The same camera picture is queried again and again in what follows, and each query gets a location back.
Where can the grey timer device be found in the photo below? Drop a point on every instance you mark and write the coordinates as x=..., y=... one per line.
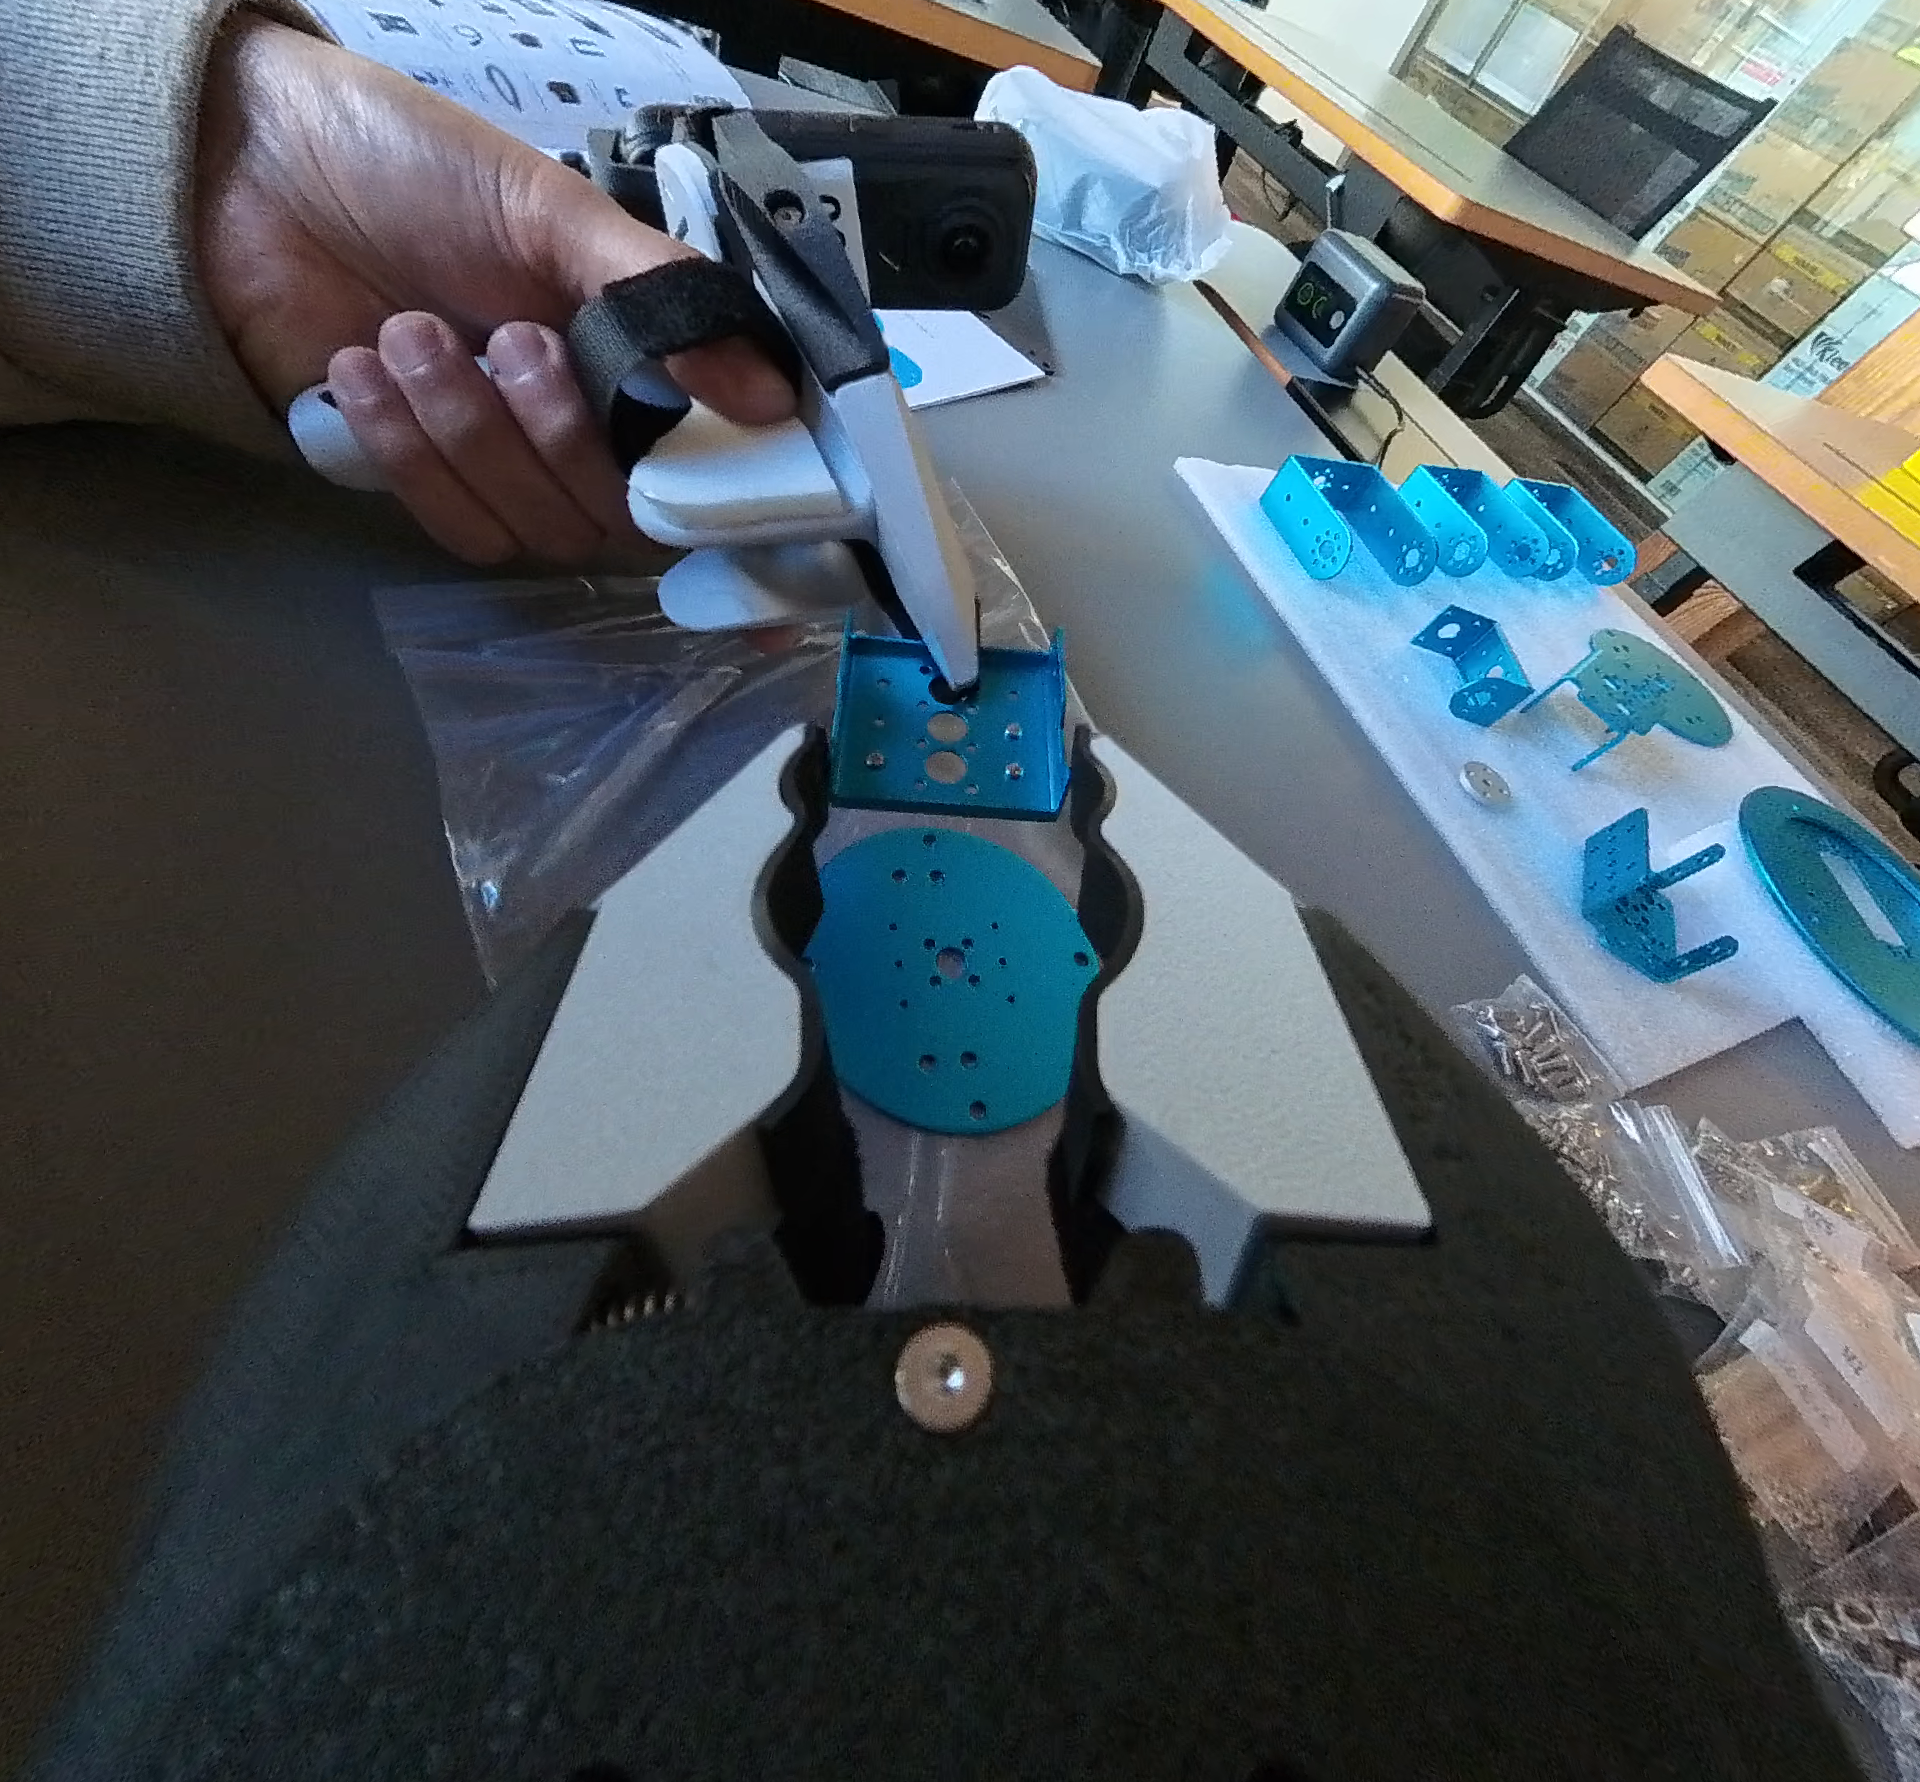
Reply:
x=1348, y=306

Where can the white paper sheet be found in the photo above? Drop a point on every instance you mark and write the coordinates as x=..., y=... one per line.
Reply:
x=451, y=27

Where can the person's left hand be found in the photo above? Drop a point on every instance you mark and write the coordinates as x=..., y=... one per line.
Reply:
x=391, y=236

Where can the grey desk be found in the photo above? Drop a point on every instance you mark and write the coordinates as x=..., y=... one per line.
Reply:
x=1169, y=464

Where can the white foam tray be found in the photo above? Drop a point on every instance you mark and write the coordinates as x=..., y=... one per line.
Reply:
x=1348, y=702

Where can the clear plastic bag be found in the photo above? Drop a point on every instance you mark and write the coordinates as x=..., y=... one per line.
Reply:
x=600, y=702

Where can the white plastic bag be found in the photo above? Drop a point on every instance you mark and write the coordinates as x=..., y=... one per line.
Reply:
x=1111, y=162

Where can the pile of clear screw bags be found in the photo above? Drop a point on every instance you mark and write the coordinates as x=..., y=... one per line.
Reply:
x=1768, y=1213

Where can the black mesh bin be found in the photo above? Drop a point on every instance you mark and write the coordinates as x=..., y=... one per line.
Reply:
x=1635, y=133

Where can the blue round metal plate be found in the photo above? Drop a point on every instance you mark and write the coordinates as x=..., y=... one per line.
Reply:
x=899, y=1016

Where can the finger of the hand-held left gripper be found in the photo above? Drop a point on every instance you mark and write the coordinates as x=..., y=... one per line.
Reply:
x=899, y=491

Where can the small silver round disc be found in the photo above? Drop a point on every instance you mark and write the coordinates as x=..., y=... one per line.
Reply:
x=1485, y=784

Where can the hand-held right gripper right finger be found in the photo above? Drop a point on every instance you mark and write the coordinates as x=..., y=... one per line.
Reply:
x=1244, y=1031

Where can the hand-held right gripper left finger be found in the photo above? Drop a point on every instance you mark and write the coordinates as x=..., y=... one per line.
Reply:
x=659, y=1031

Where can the stacked cardboard boxes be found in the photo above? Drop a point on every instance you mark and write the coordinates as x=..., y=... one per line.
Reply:
x=1800, y=223

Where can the blue plate with standoff legs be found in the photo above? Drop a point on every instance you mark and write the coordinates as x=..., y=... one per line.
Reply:
x=1650, y=694

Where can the blue perforated bracket assembly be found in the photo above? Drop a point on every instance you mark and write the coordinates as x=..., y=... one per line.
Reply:
x=1628, y=884

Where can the blue U-shaped metal bracket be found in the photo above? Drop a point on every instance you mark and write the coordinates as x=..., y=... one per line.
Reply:
x=887, y=747

